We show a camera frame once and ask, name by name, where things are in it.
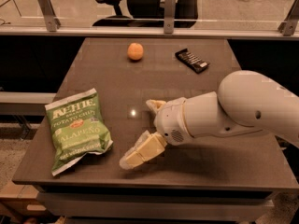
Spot right metal glass bracket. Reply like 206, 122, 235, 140
278, 0, 299, 36

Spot orange fruit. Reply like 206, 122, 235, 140
127, 43, 144, 61

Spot metal glass bracket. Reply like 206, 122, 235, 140
37, 0, 61, 32
278, 0, 299, 36
164, 0, 176, 35

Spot black office chair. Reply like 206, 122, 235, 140
93, 0, 198, 28

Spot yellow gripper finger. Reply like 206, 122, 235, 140
146, 100, 166, 114
120, 131, 167, 170

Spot left metal glass bracket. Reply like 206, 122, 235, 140
37, 0, 61, 32

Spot wooden drawer cabinet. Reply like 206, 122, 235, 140
0, 181, 53, 224

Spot black rxbar chocolate bar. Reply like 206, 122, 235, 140
175, 49, 209, 74

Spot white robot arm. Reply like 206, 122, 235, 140
120, 70, 299, 170

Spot middle metal glass bracket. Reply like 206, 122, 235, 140
164, 0, 176, 35

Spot glass partition panel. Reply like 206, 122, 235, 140
0, 0, 295, 30

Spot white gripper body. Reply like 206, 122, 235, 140
154, 98, 193, 146

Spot green jalapeno chip bag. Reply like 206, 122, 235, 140
45, 89, 113, 176

